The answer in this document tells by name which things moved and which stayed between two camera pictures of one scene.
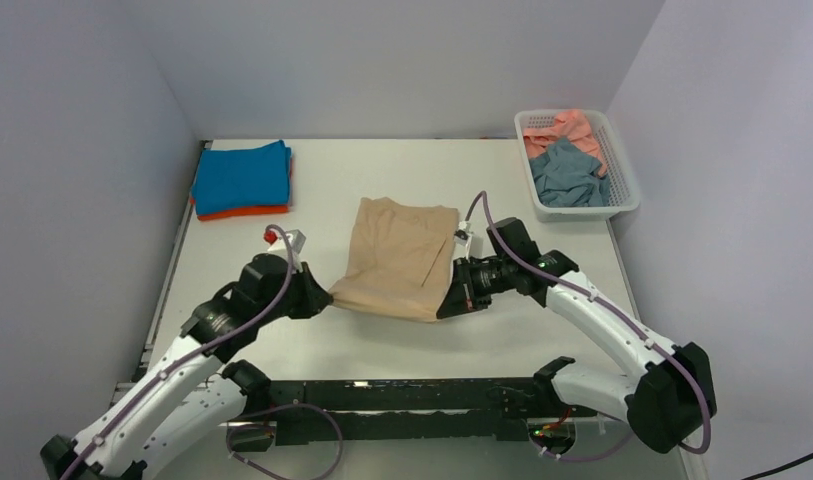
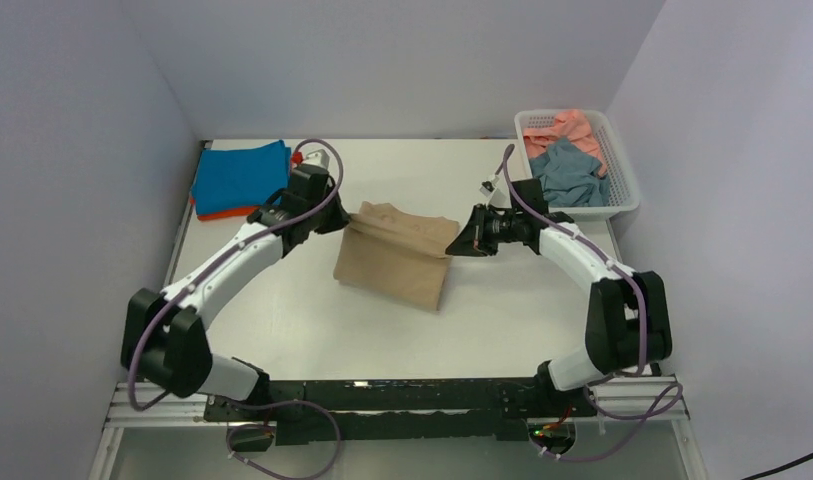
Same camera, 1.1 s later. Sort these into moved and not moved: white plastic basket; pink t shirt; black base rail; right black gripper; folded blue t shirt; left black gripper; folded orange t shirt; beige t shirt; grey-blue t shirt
Moved: right black gripper; beige t shirt; left black gripper
Not moved: white plastic basket; grey-blue t shirt; black base rail; folded blue t shirt; folded orange t shirt; pink t shirt
